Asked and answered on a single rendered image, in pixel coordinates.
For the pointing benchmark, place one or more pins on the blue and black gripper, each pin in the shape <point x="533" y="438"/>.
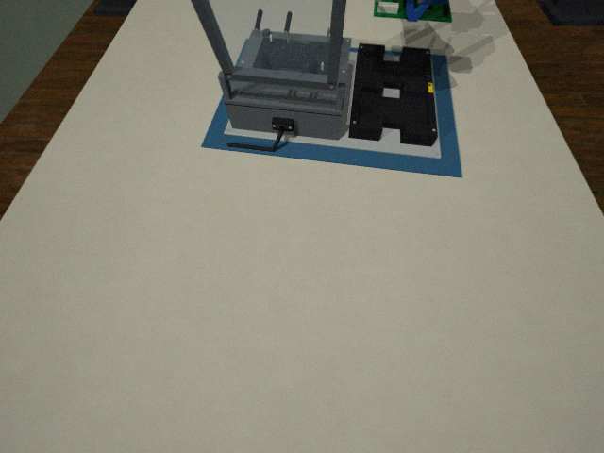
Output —
<point x="413" y="14"/>

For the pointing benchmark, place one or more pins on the green circuit board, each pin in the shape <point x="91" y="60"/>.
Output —
<point x="438" y="11"/>

